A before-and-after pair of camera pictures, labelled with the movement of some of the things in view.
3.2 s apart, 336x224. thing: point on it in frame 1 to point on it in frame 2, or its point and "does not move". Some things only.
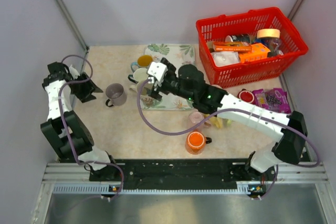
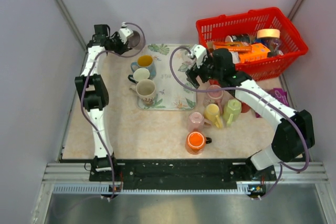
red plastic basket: x=217 y=28 does not move
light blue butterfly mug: x=143 y=61 does not move
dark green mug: x=139 y=75 does not move
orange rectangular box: x=231 y=46 does not move
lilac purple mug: x=115 y=92 to x=134 y=40
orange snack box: x=258 y=51 does not move
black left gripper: x=89 y=88 to x=123 y=47
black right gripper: x=160 y=86 to x=195 y=72
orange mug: x=196 y=142 does not move
